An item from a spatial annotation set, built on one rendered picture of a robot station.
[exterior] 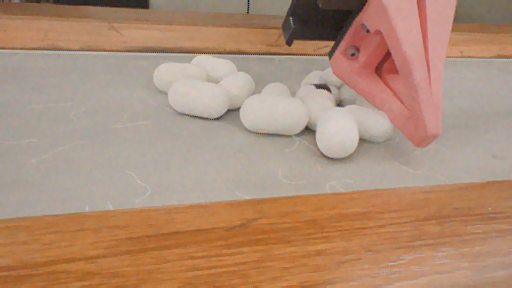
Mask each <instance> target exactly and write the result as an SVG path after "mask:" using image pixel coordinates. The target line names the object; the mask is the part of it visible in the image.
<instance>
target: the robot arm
mask: <svg viewBox="0 0 512 288"><path fill-rule="evenodd" d="M456 2H457V1H456V0H292V1H291V5H290V7H289V8H288V10H287V14H286V16H285V17H284V21H283V24H282V25H281V28H282V31H283V38H284V41H285V44H286V45H287V46H288V47H291V46H292V45H293V43H294V41H324V42H327V41H335V43H334V45H332V48H331V49H330V51H329V52H328V59H329V62H330V65H331V70H332V73H333V74H334V75H335V76H337V77H338V79H340V80H342V82H344V83H345V84H347V85H348V86H349V87H351V88H352V90H355V91H356V93H359V95H360V96H362V97H363V98H364V99H366V100H367V101H368V102H370V103H371V104H372V105H373V106H374V107H376V108H377V109H378V110H381V111H383V112H384V113H385V114H387V117H388V118H389V120H390V121H391V123H392V124H394V126H395V127H397V128H398V130H399V131H401V133H402V134H404V135H405V137H406V138H407V139H408V140H409V141H410V142H411V143H412V145H414V146H415V147H416V148H426V147H427V146H428V145H430V144H431V143H432V142H433V141H434V140H436V139H437V138H438V137H439V136H440V134H441V123H442V72H443V67H444V63H445V59H446V51H447V46H448V43H449V39H450V30H451V26H452V22H453V18H454V14H455V6H456Z"/></svg>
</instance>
